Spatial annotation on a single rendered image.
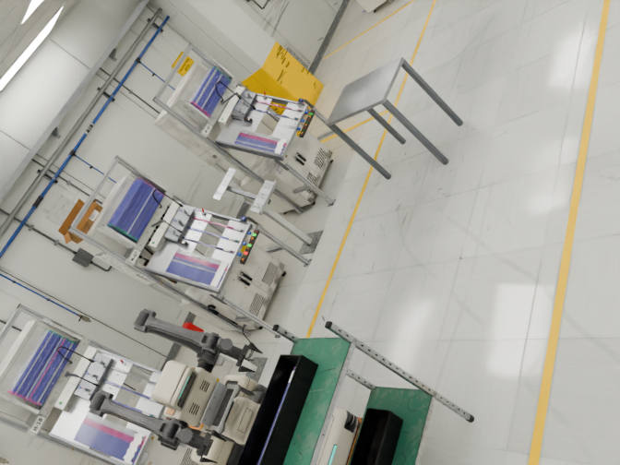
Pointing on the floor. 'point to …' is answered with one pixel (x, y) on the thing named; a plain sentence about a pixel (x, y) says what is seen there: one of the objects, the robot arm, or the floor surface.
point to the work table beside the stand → (361, 88)
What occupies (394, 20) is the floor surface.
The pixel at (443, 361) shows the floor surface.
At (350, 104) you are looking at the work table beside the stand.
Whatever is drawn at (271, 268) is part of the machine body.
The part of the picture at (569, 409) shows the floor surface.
